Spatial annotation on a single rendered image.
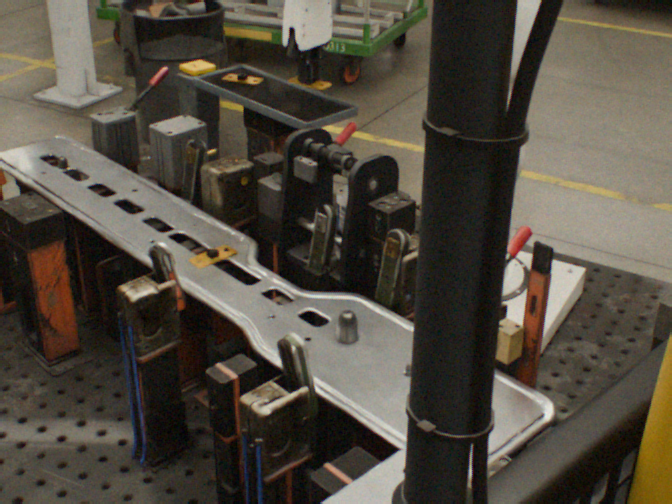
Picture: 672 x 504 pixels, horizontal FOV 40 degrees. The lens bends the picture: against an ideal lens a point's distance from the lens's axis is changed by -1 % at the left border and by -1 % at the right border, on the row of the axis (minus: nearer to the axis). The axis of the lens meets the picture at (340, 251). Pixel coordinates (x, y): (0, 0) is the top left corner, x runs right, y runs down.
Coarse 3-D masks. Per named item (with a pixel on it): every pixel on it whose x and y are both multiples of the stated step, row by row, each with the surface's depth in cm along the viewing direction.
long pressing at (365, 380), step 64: (64, 192) 185; (128, 192) 186; (192, 256) 163; (256, 256) 164; (256, 320) 146; (384, 320) 146; (320, 384) 132; (384, 384) 132; (512, 384) 132; (512, 448) 121
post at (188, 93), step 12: (180, 84) 208; (192, 84) 204; (180, 96) 210; (192, 96) 206; (204, 96) 207; (216, 96) 209; (180, 108) 211; (192, 108) 208; (204, 108) 208; (216, 108) 210; (204, 120) 209; (216, 120) 212; (216, 132) 214; (216, 144) 215; (216, 156) 216
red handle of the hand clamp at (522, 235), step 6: (522, 228) 142; (528, 228) 142; (516, 234) 142; (522, 234) 142; (528, 234) 142; (510, 240) 142; (516, 240) 142; (522, 240) 142; (510, 246) 141; (516, 246) 141; (522, 246) 142; (510, 252) 141; (516, 252) 141; (510, 258) 141
